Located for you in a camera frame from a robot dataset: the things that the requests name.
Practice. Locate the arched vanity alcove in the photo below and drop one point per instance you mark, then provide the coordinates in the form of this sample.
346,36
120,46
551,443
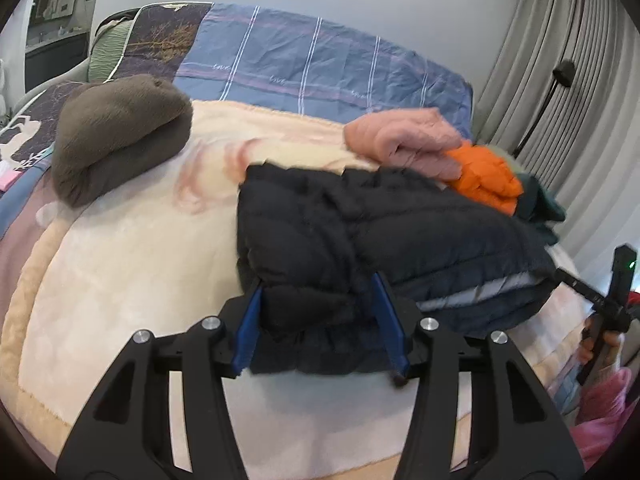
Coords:
55,55

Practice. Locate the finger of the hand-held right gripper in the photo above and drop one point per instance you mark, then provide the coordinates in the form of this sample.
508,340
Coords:
575,284

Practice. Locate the orange puffer jacket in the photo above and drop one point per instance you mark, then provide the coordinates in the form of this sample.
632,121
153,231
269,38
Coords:
485,175

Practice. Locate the black puffer jacket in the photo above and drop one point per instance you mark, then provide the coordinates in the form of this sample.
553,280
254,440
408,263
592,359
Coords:
310,240

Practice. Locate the green quilted pillow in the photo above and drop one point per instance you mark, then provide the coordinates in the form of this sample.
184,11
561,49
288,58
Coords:
105,50

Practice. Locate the person's right forearm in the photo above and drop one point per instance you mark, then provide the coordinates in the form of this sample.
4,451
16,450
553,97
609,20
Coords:
610,410

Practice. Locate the person's right hand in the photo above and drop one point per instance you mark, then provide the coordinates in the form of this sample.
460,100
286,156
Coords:
586,352

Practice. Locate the brown fleece garment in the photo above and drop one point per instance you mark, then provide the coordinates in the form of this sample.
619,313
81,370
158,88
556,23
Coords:
115,130

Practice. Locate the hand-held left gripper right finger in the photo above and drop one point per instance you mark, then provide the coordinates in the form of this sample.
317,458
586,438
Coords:
387,320

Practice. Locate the cream plush blanket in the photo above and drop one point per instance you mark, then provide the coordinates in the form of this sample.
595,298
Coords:
150,270

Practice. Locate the dark teal garment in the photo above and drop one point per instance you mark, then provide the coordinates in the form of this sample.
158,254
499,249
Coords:
542,205

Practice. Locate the blue plaid duvet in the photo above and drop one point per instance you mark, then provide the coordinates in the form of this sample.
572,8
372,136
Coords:
300,60

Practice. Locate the grey pleated curtain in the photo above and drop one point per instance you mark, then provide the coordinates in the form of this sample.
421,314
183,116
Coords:
590,20

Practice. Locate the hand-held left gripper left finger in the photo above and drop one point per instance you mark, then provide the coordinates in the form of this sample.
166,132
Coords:
247,330

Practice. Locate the small pink packet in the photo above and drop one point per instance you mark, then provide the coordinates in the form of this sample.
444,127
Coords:
7,180

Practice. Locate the dark branch print bedspread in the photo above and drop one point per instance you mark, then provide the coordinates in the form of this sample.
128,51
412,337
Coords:
165,35

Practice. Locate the black floor lamp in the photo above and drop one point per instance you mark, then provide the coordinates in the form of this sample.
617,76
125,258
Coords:
565,72

